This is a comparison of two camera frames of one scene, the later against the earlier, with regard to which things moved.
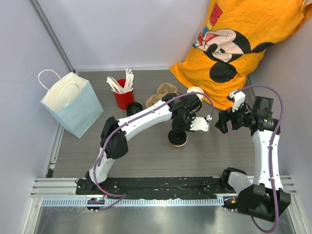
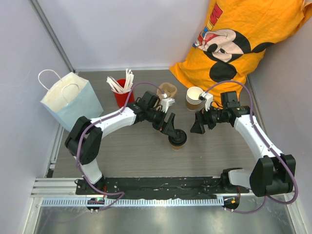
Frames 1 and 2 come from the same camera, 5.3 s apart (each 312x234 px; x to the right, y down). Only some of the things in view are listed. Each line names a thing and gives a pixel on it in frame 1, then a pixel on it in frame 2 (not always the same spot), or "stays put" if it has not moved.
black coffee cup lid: x=177 y=138 stays put
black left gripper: x=175 y=126 → x=169 y=129
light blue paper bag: x=73 y=101 stays put
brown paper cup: x=177 y=147 stays put
